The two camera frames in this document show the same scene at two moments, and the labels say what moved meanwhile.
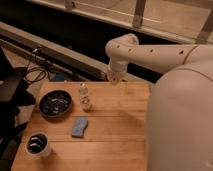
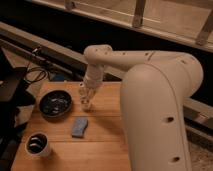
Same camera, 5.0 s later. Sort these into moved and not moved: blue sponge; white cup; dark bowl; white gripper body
Moved: white gripper body
Not moved: dark bowl; white cup; blue sponge
